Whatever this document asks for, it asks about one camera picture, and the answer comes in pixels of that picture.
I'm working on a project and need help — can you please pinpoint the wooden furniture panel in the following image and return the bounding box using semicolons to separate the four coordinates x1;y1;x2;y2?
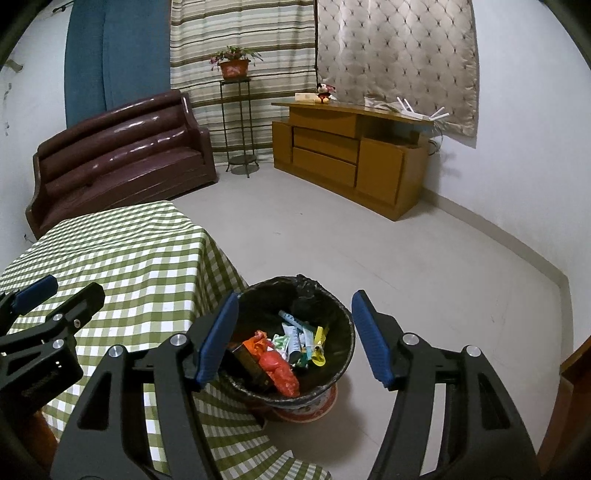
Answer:
560;348;591;467

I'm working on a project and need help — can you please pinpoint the dark brown leather sofa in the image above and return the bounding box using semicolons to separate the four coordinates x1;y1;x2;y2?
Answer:
25;89;218;241

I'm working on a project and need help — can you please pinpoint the black metal plant stand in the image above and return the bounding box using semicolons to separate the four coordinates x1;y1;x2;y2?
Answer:
218;78;259;178

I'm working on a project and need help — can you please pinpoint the black cardboard box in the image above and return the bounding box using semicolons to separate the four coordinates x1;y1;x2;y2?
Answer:
226;344;273;393

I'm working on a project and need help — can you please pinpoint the beige diamond patterned curtain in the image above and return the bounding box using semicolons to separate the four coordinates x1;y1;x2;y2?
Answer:
315;0;481;138

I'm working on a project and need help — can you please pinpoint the potted plant in red pot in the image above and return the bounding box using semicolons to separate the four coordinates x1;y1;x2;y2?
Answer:
210;46;264;80

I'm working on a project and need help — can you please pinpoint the light blue toothpaste box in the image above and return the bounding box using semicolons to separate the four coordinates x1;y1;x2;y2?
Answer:
278;310;312;333

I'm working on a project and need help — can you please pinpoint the green white checkered tablecloth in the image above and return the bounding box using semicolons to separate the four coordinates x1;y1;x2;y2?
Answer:
0;200;333;480

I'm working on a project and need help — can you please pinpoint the black lined trash bin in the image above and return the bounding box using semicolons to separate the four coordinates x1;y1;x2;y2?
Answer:
217;274;356;423

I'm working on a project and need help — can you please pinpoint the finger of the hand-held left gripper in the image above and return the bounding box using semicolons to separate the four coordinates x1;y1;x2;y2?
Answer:
0;275;59;333
0;282;106;366

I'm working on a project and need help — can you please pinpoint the blue curtain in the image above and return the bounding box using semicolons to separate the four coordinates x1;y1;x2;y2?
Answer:
65;0;172;130

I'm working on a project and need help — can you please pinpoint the orange plastic bag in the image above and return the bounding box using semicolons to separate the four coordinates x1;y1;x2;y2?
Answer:
242;329;274;358

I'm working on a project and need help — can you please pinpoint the striped curtain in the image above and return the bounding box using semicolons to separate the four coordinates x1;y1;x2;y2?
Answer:
168;0;319;158

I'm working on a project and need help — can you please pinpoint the white router with antennas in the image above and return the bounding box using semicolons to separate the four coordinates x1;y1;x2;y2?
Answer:
396;98;450;121

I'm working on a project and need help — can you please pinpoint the large white blue pouch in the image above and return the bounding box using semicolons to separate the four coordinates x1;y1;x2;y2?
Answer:
283;323;305;365

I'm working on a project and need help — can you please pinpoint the wooden cabinet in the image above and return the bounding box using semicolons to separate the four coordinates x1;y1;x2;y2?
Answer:
271;100;435;221

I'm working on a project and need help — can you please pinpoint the red plastic bag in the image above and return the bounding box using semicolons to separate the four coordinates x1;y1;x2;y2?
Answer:
259;351;302;397

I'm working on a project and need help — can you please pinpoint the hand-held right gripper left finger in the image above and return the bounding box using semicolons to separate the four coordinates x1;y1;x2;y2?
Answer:
50;292;240;480

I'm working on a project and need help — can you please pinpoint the clear plastic bag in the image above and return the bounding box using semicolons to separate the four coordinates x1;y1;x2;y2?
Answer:
364;95;400;112

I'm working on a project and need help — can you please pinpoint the yellow wrapper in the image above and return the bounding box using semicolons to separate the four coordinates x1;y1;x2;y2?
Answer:
313;325;331;365

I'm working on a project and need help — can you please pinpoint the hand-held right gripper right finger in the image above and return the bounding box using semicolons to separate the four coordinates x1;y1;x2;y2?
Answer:
351;289;542;480

